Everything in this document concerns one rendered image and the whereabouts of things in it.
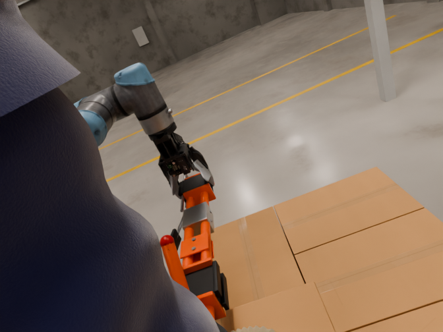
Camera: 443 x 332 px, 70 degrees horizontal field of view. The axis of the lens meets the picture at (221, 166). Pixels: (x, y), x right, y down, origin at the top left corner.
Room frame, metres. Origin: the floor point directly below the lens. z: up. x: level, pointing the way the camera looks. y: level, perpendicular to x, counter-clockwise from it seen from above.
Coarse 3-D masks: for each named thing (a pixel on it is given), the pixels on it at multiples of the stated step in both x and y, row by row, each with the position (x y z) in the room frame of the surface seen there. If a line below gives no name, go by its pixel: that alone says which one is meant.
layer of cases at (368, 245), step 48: (336, 192) 1.31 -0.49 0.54; (384, 192) 1.17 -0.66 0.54; (240, 240) 1.28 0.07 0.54; (288, 240) 1.14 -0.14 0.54; (336, 240) 1.02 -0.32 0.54; (384, 240) 0.91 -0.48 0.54; (432, 240) 0.82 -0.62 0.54; (240, 288) 1.00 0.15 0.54; (288, 288) 0.89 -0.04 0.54; (336, 288) 0.80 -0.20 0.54; (384, 288) 0.72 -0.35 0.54; (432, 288) 0.65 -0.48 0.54
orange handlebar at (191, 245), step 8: (192, 200) 0.70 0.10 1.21; (200, 200) 0.68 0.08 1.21; (208, 200) 0.68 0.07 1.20; (208, 224) 0.58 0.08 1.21; (184, 232) 0.59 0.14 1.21; (192, 232) 0.58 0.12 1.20; (200, 232) 0.56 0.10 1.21; (208, 232) 0.55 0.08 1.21; (184, 240) 0.55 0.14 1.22; (192, 240) 0.53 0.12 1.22; (200, 240) 0.52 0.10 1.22; (208, 240) 0.52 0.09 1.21; (184, 248) 0.52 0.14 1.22; (192, 248) 0.50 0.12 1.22; (200, 248) 0.50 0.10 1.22; (208, 248) 0.49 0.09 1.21; (184, 256) 0.50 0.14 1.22; (192, 256) 0.50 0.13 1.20; (200, 256) 0.51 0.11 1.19; (208, 256) 0.48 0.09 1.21; (184, 264) 0.48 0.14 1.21
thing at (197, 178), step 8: (192, 176) 0.79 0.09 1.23; (200, 176) 0.77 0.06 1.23; (184, 184) 0.77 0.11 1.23; (192, 184) 0.75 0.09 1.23; (200, 184) 0.73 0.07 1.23; (208, 184) 0.71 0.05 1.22; (184, 192) 0.73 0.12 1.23; (192, 192) 0.72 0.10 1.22; (200, 192) 0.71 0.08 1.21; (208, 192) 0.71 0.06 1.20
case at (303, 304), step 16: (304, 288) 0.43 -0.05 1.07; (256, 304) 0.44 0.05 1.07; (272, 304) 0.43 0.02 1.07; (288, 304) 0.41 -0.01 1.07; (304, 304) 0.40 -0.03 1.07; (320, 304) 0.38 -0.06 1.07; (224, 320) 0.44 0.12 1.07; (240, 320) 0.43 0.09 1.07; (256, 320) 0.41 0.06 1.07; (272, 320) 0.40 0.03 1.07; (288, 320) 0.38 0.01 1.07; (304, 320) 0.37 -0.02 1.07; (320, 320) 0.36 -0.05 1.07
